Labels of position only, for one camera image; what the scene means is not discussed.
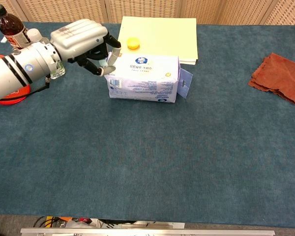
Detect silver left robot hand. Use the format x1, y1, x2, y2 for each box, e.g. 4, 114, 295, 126
50, 19, 122, 76

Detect clear plastic water bottle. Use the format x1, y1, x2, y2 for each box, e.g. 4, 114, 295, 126
27, 28, 66, 80

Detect white tissue pack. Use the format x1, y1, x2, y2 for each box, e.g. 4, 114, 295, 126
104, 53, 194, 104

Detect beige lattice folding screen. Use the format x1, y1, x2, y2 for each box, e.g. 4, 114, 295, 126
0, 0, 295, 26

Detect yellow bottle cap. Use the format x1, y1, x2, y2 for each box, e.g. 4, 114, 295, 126
126, 36, 141, 50

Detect dark tea bottle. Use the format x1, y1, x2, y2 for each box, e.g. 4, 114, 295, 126
0, 3, 31, 50

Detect pale yellow spiral notebook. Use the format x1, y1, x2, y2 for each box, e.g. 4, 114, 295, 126
117, 16, 199, 65

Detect teal felt table cover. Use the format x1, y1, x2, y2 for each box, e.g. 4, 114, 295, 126
0, 21, 295, 226

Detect white plastic bag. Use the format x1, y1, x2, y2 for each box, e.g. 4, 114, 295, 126
63, 218, 105, 229

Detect brown folded cloth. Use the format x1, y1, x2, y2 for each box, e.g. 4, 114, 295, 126
248, 52, 295, 105

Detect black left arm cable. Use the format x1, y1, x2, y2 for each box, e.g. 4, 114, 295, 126
27, 76, 51, 97

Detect black cables under table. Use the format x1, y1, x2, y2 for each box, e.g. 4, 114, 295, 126
33, 216, 64, 228

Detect aluminium profile rail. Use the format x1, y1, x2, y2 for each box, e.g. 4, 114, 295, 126
20, 228, 276, 236

